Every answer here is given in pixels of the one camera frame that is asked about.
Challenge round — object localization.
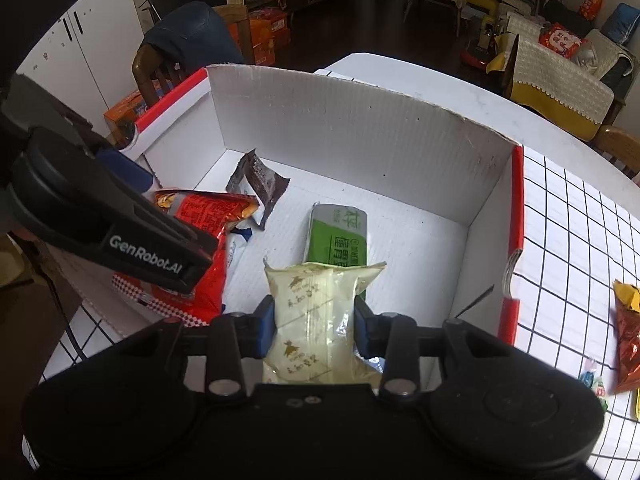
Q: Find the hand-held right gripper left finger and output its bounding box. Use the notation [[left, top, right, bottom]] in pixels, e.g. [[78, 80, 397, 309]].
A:
[[132, 295, 277, 405]]

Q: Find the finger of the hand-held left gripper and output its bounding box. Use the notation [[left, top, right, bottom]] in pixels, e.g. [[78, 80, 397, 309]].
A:
[[85, 185, 218, 295], [97, 149, 153, 193]]

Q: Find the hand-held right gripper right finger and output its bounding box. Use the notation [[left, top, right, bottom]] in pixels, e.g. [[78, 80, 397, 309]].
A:
[[352, 296, 501, 402]]

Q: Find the pale yellow pastry packet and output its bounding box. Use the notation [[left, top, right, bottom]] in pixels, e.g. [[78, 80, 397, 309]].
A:
[[262, 257, 387, 385]]

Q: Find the green snack packet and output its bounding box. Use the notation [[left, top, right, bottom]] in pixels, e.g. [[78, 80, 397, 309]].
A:
[[304, 203, 373, 306]]

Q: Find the dark brown small packet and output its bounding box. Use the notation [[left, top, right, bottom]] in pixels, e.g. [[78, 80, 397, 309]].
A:
[[226, 149, 291, 231]]

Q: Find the red and white cardboard box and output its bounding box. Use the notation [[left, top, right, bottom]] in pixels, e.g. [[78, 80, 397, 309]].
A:
[[107, 63, 525, 348]]

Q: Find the yellow snack packet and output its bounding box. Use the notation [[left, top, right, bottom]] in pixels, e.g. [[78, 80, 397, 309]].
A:
[[612, 280, 640, 313]]

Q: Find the brown red snack packet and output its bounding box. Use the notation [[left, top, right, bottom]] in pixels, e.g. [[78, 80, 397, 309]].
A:
[[614, 300, 640, 395]]

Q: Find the orange printed carton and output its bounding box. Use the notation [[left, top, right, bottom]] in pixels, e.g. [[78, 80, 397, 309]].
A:
[[103, 87, 166, 146]]

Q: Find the wooden chair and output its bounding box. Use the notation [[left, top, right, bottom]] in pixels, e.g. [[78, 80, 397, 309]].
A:
[[131, 42, 188, 108], [592, 127, 640, 178]]

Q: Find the white cabinet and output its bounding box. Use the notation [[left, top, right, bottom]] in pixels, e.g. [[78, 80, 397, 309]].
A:
[[15, 0, 151, 136]]

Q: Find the stack of orange cartons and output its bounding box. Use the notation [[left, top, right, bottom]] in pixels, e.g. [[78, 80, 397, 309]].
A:
[[227, 7, 292, 67]]

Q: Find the white grid tablecloth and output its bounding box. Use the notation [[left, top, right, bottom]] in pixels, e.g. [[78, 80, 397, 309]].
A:
[[22, 147, 640, 480]]

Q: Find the red toy car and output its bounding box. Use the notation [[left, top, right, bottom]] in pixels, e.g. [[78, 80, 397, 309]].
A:
[[460, 25, 501, 71]]

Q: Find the sofa with cream cover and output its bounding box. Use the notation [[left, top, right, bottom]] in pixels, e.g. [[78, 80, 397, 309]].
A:
[[487, 12, 636, 141]]

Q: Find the red printed cushion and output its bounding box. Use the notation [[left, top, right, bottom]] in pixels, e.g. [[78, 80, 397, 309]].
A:
[[537, 22, 583, 61]]

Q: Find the silver cushion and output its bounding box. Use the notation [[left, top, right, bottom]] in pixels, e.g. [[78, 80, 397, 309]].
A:
[[572, 40, 601, 73]]

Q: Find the blue cushion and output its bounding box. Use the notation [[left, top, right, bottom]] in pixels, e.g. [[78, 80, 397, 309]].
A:
[[600, 2, 640, 46]]

